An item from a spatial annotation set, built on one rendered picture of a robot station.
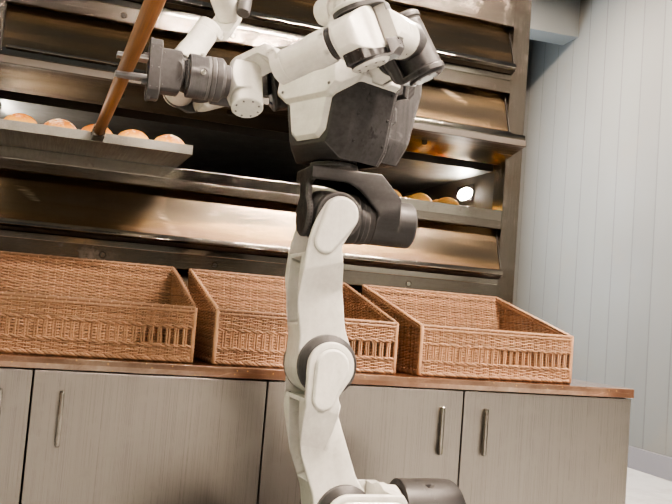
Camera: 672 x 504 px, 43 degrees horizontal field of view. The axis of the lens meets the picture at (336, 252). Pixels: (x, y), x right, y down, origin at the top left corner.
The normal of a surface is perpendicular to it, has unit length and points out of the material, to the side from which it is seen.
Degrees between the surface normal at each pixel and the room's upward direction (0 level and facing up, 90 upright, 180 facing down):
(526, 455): 90
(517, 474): 90
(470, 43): 70
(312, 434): 115
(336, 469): 90
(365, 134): 101
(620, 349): 90
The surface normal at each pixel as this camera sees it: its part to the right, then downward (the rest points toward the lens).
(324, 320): 0.33, -0.04
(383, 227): 0.28, 0.35
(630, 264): -0.96, -0.10
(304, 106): -0.72, -0.10
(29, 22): 0.35, -0.38
